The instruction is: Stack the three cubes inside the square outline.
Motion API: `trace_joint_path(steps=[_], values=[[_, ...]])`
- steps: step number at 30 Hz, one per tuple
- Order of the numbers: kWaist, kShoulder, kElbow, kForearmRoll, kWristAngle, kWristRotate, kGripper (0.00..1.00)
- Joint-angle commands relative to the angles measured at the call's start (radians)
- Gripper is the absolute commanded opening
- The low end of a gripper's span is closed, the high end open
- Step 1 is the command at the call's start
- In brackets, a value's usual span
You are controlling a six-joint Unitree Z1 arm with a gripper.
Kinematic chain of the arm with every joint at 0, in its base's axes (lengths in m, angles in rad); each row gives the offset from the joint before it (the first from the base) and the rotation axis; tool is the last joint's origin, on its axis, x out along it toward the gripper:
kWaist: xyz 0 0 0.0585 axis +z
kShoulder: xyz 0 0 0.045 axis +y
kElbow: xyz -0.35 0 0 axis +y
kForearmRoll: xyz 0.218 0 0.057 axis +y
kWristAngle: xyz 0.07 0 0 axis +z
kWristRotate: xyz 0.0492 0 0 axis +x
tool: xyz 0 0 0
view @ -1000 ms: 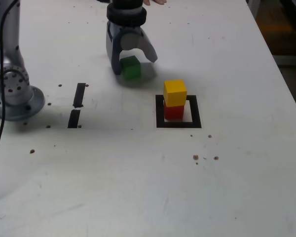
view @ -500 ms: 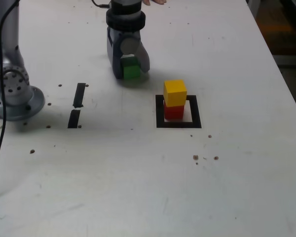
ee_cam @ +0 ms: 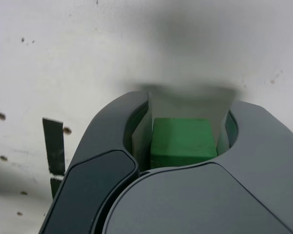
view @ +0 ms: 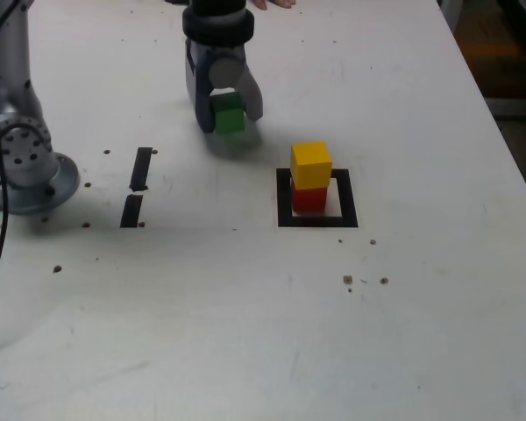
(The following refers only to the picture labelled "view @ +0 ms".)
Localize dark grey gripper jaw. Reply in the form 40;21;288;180
183;39;216;135

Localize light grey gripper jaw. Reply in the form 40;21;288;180
209;57;264;122

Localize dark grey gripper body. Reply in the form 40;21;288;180
191;41;247;68

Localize green cube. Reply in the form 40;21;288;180
210;91;247;135

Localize yellow cube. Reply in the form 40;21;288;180
289;140;334;191

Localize red cube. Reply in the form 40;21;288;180
290;182;328;214

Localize black tape square outline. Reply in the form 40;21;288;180
275;168;359;229

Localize person's hand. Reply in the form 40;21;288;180
250;0;297;11

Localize black tape strip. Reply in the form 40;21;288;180
119;146;153;229

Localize grey metal beam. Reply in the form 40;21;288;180
485;96;526;118

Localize grey metal post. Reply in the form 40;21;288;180
437;0;466;32

